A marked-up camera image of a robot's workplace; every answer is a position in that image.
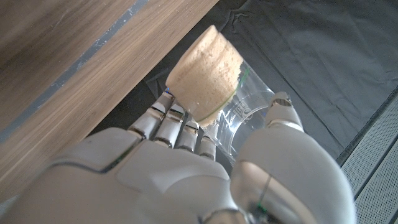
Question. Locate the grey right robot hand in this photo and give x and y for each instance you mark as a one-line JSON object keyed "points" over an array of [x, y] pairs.
{"points": [[155, 180]]}

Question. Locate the clear plastic cup with sugar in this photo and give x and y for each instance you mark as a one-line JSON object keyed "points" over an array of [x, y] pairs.
{"points": [[205, 74]]}

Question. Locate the grey tape rectangle outline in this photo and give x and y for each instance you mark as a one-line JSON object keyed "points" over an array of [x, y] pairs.
{"points": [[81, 61]]}

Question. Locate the black backdrop curtain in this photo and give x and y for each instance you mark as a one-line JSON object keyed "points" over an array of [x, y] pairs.
{"points": [[311, 46]]}

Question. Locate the black backdrop crossbar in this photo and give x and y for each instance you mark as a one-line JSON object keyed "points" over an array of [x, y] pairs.
{"points": [[365, 129]]}

